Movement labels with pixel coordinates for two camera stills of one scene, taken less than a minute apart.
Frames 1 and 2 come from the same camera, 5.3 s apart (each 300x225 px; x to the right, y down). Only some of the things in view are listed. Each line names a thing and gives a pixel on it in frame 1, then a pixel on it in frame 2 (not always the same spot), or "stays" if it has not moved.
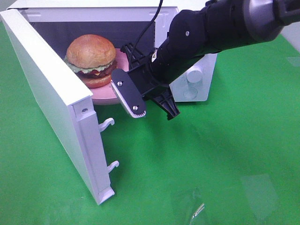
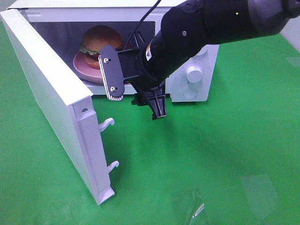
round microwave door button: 191,93 stays
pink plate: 106,95 -> 84,70
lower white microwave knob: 194,75 stays
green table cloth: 234,160 stays
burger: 92,58 -> 95,38
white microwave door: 68,104 stays
